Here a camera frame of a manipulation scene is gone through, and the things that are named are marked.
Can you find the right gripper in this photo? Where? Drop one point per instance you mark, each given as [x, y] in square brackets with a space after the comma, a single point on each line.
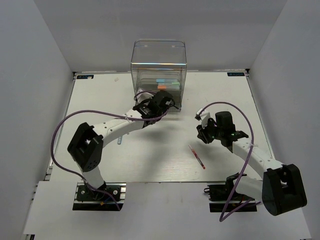
[203, 135]

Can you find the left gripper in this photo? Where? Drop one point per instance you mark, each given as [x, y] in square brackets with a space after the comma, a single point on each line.
[149, 99]

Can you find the orange cap highlighter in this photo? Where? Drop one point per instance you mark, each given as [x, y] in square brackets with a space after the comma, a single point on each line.
[168, 87]

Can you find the red gel pen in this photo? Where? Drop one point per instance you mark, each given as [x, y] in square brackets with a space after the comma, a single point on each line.
[197, 157]

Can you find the blue cap highlighter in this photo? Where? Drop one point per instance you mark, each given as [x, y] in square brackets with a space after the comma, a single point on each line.
[165, 80]

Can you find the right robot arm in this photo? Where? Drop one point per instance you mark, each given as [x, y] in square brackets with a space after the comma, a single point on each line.
[280, 187]

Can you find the blue pen under arm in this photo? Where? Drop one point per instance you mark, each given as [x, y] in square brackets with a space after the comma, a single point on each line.
[119, 140]

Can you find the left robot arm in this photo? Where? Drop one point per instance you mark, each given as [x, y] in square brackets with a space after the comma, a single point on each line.
[87, 143]

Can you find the clear plastic drawer organizer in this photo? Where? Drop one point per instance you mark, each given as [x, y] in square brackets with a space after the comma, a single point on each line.
[159, 59]

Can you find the right table label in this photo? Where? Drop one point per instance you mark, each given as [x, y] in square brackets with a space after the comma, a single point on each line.
[236, 74]

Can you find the table label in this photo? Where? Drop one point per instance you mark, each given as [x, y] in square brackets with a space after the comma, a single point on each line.
[85, 77]
[236, 74]

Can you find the left table label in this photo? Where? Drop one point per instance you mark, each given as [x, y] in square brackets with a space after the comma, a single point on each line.
[85, 77]

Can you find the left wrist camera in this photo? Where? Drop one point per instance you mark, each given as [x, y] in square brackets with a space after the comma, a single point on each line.
[143, 94]

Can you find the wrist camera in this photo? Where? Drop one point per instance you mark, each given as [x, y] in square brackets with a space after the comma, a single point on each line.
[203, 116]
[143, 94]

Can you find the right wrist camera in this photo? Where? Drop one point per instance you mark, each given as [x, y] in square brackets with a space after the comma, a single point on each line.
[203, 116]

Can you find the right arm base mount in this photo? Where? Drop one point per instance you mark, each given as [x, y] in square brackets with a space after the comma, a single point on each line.
[218, 195]

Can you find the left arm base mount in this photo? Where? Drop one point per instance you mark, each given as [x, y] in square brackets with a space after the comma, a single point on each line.
[85, 199]

